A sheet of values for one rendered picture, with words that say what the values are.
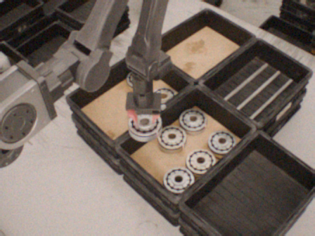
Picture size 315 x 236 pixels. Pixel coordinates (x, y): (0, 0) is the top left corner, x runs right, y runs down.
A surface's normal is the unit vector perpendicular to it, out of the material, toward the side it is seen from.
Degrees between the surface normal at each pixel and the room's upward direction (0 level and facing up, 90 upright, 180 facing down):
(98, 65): 93
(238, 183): 0
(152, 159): 0
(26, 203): 0
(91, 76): 93
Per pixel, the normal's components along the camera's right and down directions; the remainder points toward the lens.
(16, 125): 0.75, 0.46
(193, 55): -0.04, -0.68
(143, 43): -0.62, 0.35
